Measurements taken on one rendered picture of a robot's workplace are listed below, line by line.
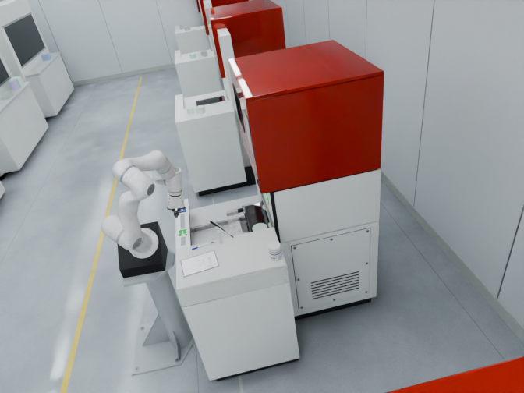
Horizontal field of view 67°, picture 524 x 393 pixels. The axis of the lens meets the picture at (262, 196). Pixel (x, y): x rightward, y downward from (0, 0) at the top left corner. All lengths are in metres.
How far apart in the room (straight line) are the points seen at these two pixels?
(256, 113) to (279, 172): 0.39
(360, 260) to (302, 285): 0.45
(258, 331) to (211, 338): 0.29
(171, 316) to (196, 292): 0.72
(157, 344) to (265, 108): 2.02
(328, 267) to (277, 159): 0.96
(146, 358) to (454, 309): 2.31
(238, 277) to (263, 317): 0.38
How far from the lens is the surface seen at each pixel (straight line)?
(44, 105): 8.70
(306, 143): 2.25
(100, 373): 3.39
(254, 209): 2.79
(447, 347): 3.16
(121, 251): 2.66
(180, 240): 2.58
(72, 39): 10.52
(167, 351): 3.26
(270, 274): 2.27
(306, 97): 2.15
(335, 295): 3.08
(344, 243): 2.75
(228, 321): 2.50
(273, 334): 2.66
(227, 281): 2.25
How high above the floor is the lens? 2.52
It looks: 34 degrees down
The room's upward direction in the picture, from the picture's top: 9 degrees counter-clockwise
